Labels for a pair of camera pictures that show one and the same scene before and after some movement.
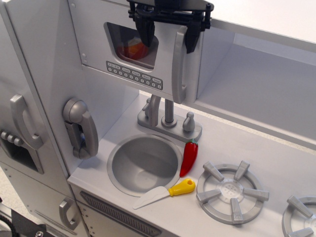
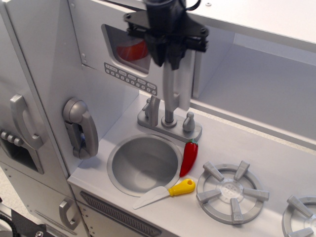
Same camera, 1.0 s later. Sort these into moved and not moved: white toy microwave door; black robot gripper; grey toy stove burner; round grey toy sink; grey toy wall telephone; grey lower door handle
Moved: black robot gripper; white toy microwave door
Not moved: grey toy stove burner; grey lower door handle; grey toy wall telephone; round grey toy sink
